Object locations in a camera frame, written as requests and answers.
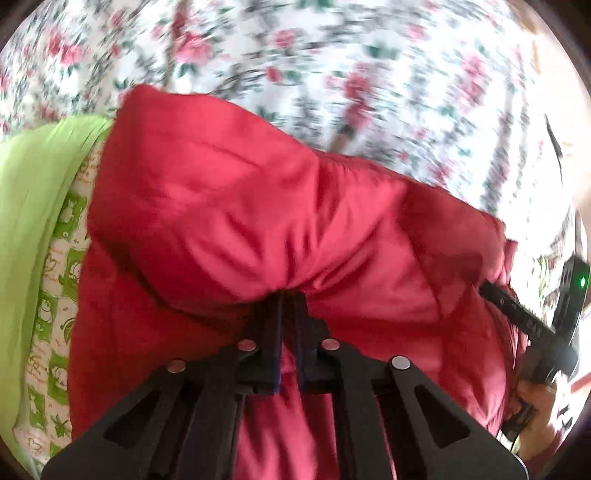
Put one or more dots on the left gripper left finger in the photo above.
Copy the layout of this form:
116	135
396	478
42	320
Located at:
183	422

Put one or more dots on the person's right hand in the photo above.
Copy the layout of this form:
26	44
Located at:
543	434

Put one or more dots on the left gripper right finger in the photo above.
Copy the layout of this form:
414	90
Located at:
391	420

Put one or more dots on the floral white bed sheet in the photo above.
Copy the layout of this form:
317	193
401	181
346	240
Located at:
477	97

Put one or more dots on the red puffer jacket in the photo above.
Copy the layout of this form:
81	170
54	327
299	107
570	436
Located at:
201	208

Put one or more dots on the green patterned quilt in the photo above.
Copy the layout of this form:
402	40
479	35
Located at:
38	167

